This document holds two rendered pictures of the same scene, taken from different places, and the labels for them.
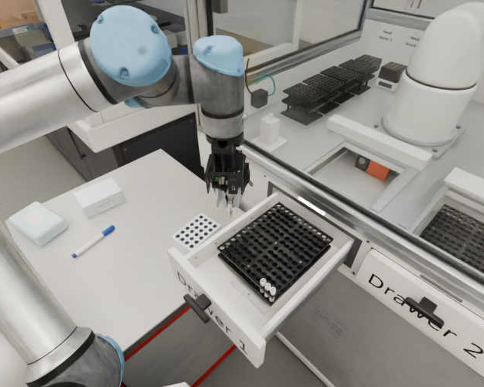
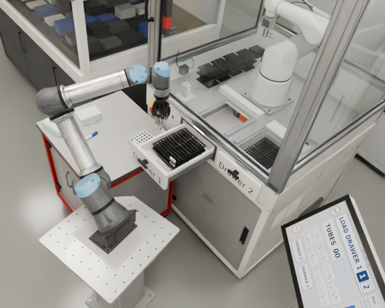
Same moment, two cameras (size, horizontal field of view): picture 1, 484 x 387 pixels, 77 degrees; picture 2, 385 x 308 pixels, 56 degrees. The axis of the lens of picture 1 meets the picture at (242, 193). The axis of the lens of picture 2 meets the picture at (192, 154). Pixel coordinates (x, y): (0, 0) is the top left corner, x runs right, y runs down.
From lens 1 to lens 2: 1.18 m
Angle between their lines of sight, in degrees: 3
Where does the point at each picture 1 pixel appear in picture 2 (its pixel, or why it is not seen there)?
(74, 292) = not seen: hidden behind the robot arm
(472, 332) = (249, 183)
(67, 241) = not seen: hidden behind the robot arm
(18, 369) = (13, 221)
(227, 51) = (164, 69)
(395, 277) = (227, 162)
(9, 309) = (79, 148)
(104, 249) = (92, 142)
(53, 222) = not seen: hidden behind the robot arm
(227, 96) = (163, 83)
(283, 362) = (184, 234)
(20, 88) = (109, 82)
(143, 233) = (112, 137)
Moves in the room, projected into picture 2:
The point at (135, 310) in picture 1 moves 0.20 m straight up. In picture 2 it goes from (110, 169) to (109, 142)
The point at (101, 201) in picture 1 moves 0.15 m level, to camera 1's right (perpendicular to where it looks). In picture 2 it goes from (90, 118) to (116, 120)
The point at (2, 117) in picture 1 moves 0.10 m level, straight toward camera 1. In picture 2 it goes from (102, 88) to (115, 101)
